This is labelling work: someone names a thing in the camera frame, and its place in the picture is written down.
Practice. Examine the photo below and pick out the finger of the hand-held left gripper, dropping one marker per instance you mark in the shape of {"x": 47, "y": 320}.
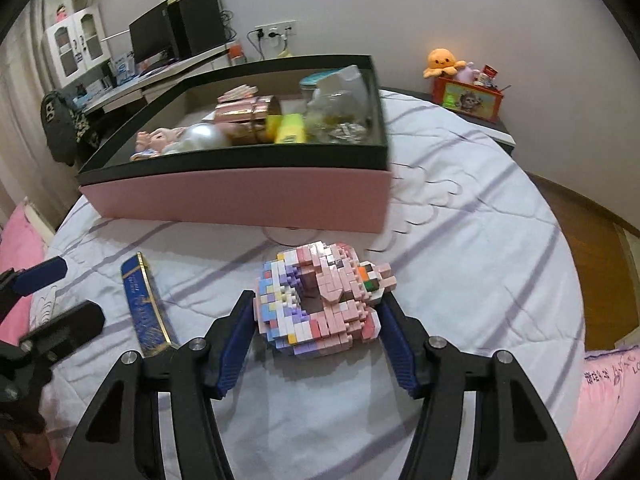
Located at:
{"x": 70, "y": 322}
{"x": 42, "y": 271}

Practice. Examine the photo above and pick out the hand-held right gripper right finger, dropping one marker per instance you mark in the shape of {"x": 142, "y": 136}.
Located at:
{"x": 397, "y": 345}

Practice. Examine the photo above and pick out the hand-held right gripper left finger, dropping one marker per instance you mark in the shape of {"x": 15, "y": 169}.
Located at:
{"x": 235, "y": 355}

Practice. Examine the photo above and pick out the blue gold-trimmed box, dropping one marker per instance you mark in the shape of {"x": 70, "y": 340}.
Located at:
{"x": 147, "y": 310}

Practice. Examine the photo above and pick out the pink building brick figure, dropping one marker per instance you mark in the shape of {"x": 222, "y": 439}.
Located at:
{"x": 325, "y": 300}

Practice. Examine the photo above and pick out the pink box with black rim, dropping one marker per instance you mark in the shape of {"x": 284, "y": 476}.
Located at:
{"x": 250, "y": 195}

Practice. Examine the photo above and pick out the yellow marker with green cap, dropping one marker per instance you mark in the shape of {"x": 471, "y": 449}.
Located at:
{"x": 290, "y": 129}

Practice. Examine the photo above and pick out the rose gold cosmetic box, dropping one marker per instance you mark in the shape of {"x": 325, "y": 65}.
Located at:
{"x": 247, "y": 109}

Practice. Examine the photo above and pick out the pink pillow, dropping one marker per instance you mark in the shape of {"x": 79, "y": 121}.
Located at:
{"x": 17, "y": 250}

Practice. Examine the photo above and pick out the grey hooded jacket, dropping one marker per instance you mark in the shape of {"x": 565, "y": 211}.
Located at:
{"x": 67, "y": 127}

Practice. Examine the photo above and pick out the beige curtain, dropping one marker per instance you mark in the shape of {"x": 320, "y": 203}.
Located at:
{"x": 20, "y": 110}

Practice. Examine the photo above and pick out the pink long-eared doll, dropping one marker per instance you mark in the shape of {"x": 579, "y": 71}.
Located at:
{"x": 155, "y": 141}

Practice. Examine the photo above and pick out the white desk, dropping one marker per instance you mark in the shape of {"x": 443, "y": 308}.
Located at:
{"x": 130, "y": 87}

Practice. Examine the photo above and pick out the silver pearl ball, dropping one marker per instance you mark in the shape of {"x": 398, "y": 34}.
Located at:
{"x": 202, "y": 136}

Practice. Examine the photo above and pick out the blue carton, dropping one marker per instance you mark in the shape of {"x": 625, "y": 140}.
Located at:
{"x": 125, "y": 67}

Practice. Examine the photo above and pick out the pink patterned blanket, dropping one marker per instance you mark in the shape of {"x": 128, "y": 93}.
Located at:
{"x": 607, "y": 410}

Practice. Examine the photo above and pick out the tan cylinder container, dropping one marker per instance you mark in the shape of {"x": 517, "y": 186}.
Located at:
{"x": 252, "y": 134}

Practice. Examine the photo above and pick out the white glass-door cabinet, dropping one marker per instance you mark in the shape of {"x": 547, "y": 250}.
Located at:
{"x": 77, "y": 47}

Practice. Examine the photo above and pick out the clear bag of trinkets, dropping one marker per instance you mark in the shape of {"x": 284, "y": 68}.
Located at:
{"x": 340, "y": 120}

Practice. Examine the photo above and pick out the black white low cabinet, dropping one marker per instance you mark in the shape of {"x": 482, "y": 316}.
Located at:
{"x": 500, "y": 135}

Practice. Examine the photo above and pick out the red printed storage box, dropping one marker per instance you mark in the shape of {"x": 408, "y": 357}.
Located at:
{"x": 467, "y": 100}

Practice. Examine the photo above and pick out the black computer monitor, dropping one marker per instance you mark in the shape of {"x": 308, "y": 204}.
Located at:
{"x": 150, "y": 37}

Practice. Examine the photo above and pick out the small doll figure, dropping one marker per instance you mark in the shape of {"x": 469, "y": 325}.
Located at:
{"x": 62, "y": 12}

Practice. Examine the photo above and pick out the white plastic item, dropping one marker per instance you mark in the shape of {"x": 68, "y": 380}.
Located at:
{"x": 345, "y": 80}

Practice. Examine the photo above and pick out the jar with teal lid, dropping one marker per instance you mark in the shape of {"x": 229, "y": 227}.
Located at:
{"x": 312, "y": 85}

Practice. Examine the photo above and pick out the purple plush toy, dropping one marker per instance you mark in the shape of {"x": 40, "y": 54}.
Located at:
{"x": 469, "y": 74}

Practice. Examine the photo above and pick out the orange octopus plush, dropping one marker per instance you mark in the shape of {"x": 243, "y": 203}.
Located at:
{"x": 442, "y": 62}

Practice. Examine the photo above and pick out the red white card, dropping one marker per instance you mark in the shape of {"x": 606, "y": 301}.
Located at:
{"x": 490, "y": 74}

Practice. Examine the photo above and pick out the black computer tower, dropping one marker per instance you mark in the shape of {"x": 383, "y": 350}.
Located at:
{"x": 195, "y": 25}

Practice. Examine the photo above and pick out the clear bottle with orange cap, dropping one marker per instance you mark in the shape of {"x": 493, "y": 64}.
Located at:
{"x": 237, "y": 54}

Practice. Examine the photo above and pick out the white wall power outlet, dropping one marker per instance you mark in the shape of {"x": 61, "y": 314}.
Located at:
{"x": 275, "y": 29}

